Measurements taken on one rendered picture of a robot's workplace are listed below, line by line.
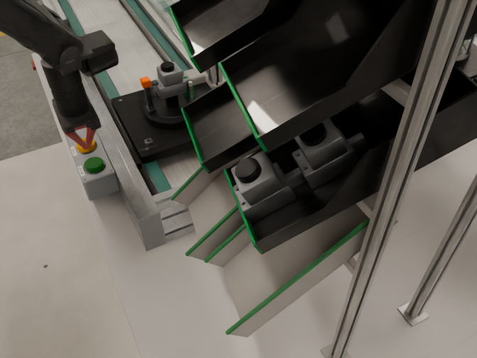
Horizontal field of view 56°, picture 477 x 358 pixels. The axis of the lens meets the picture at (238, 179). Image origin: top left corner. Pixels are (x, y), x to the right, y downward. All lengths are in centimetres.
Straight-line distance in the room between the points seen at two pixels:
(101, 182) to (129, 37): 66
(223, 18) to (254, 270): 37
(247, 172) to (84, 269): 54
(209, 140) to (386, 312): 47
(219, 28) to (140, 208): 45
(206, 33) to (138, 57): 87
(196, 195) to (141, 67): 63
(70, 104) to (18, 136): 194
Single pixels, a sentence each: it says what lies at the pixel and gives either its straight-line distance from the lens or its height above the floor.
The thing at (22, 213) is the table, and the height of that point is 86.
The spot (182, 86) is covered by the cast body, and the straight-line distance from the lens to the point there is 105.
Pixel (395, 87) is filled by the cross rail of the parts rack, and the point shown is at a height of 139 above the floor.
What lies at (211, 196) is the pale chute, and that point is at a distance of 81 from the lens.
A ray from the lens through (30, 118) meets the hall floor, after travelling 292.
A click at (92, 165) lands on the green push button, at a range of 100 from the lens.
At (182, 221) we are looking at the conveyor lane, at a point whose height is 91.
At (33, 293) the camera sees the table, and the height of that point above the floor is 86.
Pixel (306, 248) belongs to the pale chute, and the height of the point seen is 110.
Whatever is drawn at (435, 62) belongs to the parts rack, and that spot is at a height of 144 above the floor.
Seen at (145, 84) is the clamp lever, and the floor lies 107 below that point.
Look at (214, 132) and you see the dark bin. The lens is 67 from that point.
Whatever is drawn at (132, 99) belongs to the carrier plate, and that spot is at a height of 97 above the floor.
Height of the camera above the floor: 163
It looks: 46 degrees down
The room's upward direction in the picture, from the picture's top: 1 degrees counter-clockwise
